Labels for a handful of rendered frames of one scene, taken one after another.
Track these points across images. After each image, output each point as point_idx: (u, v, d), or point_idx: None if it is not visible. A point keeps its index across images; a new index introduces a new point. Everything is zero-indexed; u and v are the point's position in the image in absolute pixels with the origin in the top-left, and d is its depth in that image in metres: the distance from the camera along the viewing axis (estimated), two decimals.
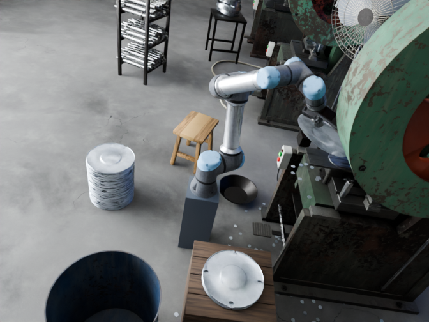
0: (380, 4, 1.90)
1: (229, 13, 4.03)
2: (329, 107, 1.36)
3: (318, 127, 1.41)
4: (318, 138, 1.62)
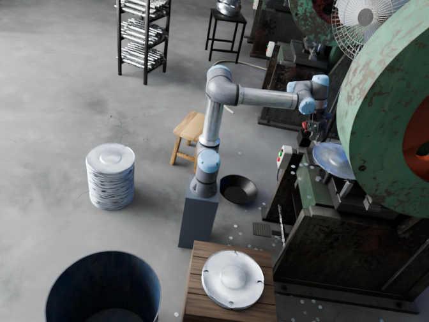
0: (380, 4, 1.90)
1: (229, 13, 4.03)
2: None
3: (325, 135, 1.69)
4: (336, 151, 1.71)
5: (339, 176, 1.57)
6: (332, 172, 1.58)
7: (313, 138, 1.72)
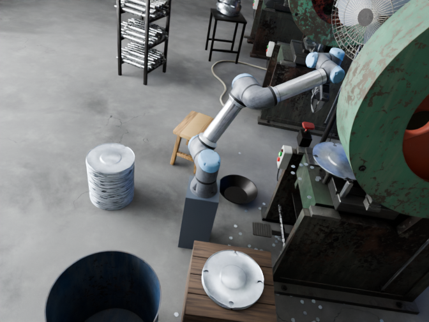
0: (380, 4, 1.90)
1: (229, 13, 4.03)
2: None
3: (311, 103, 1.84)
4: (336, 164, 1.63)
5: None
6: None
7: (318, 105, 1.88)
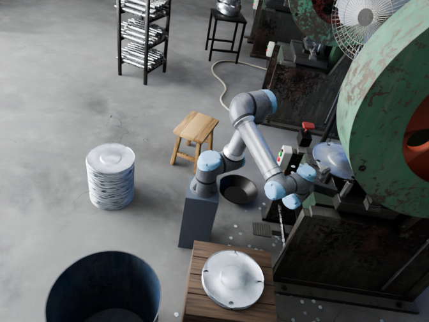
0: (380, 4, 1.90)
1: (229, 13, 4.03)
2: (324, 173, 1.49)
3: (323, 180, 1.58)
4: None
5: (319, 145, 1.74)
6: (324, 144, 1.75)
7: (323, 167, 1.57)
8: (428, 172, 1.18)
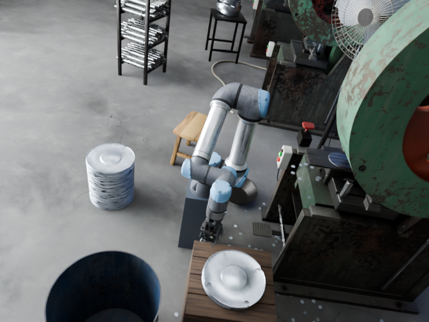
0: (380, 4, 1.90)
1: (229, 13, 4.03)
2: (203, 220, 1.39)
3: (220, 236, 1.41)
4: (232, 288, 1.47)
5: (250, 259, 1.61)
6: (255, 266, 1.58)
7: (202, 238, 1.41)
8: None
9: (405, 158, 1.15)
